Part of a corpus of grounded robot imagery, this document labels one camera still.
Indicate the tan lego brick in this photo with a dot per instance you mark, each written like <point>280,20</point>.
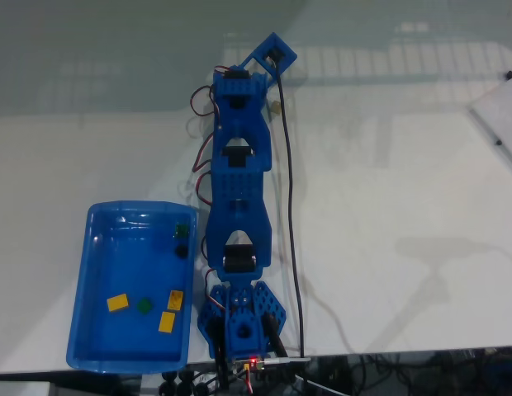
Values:
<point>276,108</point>

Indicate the dark green lego brick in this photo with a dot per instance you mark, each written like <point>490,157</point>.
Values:
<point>182,231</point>

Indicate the black round lego piece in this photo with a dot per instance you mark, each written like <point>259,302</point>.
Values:
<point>181,251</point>

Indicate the yellow studded lego brick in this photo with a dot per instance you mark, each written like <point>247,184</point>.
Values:
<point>175,300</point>

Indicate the yellow flat lego brick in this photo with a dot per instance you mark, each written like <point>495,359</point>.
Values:
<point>167,321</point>

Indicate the blue plastic bin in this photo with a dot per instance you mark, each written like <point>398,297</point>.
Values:
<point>128,342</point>

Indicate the white board panel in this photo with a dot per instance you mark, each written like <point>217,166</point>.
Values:
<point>503,107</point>

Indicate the controller board with red LED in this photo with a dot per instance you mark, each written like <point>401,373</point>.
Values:
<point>249,364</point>

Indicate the black table clamp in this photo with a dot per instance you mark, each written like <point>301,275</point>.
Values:
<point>169,385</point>
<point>194,381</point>

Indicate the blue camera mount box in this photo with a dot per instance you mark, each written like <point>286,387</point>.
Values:
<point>262,51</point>

